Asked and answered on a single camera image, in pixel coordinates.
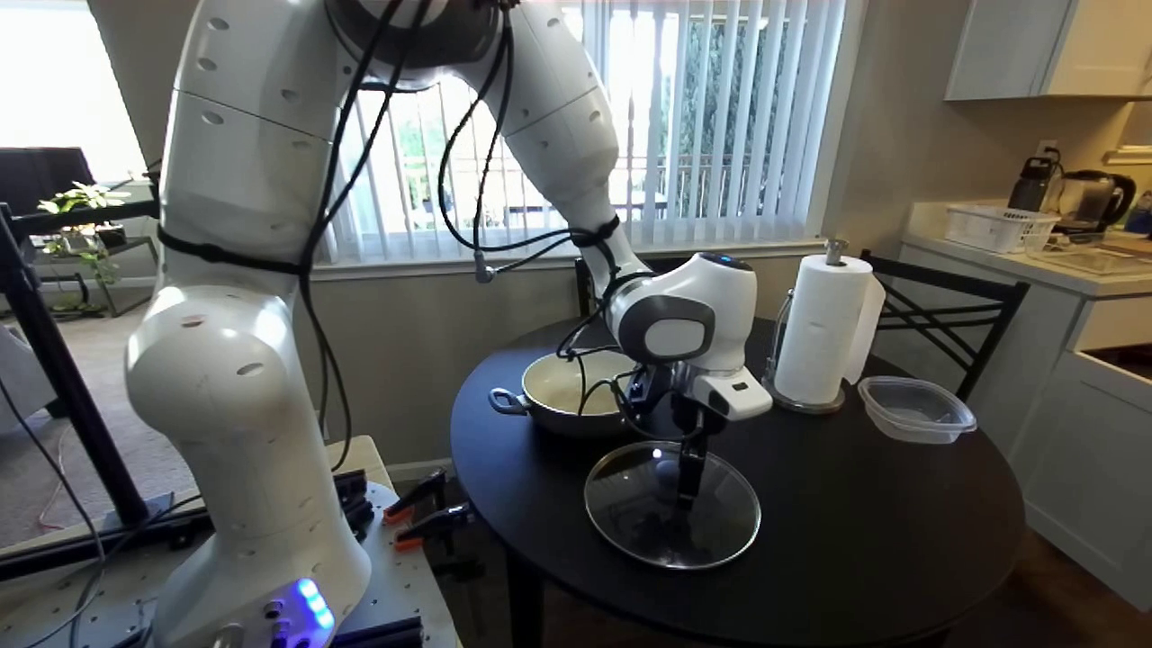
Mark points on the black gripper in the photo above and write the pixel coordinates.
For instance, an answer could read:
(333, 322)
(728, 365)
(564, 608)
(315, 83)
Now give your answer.
(664, 409)

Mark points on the glass pan lid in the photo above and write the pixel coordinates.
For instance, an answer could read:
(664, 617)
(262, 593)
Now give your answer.
(632, 502)

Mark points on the robot base platform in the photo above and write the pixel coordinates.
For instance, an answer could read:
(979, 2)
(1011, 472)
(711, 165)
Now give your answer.
(111, 601)

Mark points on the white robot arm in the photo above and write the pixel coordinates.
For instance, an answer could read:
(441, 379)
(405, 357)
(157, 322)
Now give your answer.
(244, 179)

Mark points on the paper towel holder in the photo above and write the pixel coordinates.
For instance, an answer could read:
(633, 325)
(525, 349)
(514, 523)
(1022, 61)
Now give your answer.
(814, 332)

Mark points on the round black table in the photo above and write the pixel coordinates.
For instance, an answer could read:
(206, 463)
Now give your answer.
(864, 541)

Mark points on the black chair behind table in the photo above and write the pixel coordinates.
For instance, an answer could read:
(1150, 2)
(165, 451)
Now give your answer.
(585, 285)

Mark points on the paper towel roll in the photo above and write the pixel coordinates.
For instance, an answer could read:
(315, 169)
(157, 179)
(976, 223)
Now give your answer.
(862, 322)

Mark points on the clear plastic container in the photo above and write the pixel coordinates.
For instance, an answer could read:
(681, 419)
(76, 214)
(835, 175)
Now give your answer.
(914, 409)

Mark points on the black chair right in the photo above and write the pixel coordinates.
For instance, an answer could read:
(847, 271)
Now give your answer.
(963, 332)

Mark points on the black orange clamp tool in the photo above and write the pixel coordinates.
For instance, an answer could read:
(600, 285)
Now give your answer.
(427, 513)

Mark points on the white vertical window blinds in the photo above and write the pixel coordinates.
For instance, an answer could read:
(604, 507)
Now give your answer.
(722, 112)

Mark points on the clear tray on counter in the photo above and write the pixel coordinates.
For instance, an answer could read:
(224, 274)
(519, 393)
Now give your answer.
(997, 226)

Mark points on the white kitchen counter cabinet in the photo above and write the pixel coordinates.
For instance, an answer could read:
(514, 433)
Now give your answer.
(1066, 393)

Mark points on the dark appliance on counter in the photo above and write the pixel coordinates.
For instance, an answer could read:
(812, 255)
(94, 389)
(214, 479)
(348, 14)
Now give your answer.
(1033, 179)

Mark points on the electric kettle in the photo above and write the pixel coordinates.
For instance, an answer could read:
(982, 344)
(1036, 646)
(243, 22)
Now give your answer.
(1093, 199)

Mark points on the white upper cabinet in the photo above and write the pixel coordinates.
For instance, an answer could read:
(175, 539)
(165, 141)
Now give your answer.
(1051, 49)

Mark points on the black metal stand frame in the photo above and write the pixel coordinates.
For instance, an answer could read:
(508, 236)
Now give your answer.
(28, 175)

